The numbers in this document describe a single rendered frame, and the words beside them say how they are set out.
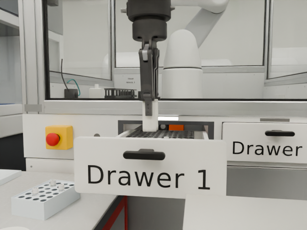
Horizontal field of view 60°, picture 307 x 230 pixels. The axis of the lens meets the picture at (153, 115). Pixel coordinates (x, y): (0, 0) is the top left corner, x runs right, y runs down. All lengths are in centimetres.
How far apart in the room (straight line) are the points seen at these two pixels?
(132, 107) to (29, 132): 36
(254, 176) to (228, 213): 42
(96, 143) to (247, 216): 29
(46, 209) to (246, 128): 55
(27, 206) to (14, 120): 92
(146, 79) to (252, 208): 30
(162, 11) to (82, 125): 46
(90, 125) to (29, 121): 21
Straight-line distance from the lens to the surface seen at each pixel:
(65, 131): 85
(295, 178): 88
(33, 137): 96
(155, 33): 57
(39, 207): 61
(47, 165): 96
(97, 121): 85
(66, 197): 65
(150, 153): 46
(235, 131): 80
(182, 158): 50
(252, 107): 82
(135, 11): 57
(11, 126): 149
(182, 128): 117
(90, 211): 62
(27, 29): 97
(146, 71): 54
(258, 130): 81
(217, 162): 50
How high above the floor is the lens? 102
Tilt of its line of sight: 5 degrees down
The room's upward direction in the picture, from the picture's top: straight up
